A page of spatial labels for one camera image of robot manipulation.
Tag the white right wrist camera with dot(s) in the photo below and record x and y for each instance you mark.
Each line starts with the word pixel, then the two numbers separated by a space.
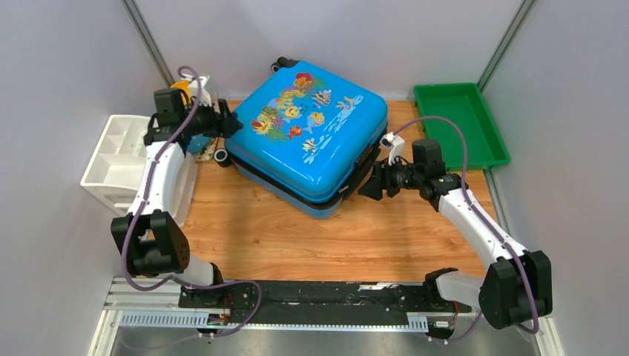
pixel 394 144

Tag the yellow bowl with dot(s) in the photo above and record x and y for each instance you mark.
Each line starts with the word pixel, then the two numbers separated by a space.
pixel 183 88

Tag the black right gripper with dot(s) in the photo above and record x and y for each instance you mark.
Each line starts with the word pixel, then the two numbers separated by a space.
pixel 380 179

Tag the aluminium frame rail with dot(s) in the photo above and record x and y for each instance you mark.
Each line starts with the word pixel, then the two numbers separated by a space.
pixel 152 323

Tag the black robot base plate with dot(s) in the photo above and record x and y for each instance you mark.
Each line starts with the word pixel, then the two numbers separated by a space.
pixel 328 306

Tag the blue fish-print suitcase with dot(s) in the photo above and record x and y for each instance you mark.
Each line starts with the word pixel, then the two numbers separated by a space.
pixel 308 136

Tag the white plastic drawer organizer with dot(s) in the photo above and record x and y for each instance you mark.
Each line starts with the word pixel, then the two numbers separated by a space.
pixel 115 170

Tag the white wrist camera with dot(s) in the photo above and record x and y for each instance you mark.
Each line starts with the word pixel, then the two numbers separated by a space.
pixel 394 144
pixel 200 90

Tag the green plastic tray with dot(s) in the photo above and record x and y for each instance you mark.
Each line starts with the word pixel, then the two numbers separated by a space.
pixel 463 105

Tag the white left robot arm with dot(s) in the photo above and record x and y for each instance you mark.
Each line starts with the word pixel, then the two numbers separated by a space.
pixel 153 248

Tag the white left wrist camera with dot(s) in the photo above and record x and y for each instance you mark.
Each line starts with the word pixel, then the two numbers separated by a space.
pixel 200 90

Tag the teal polka-dot plate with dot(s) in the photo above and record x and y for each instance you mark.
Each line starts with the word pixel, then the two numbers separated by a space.
pixel 198 144

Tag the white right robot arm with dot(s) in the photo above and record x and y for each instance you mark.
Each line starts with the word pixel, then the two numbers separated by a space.
pixel 516 288

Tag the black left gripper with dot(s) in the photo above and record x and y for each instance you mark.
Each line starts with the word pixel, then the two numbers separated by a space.
pixel 225 127

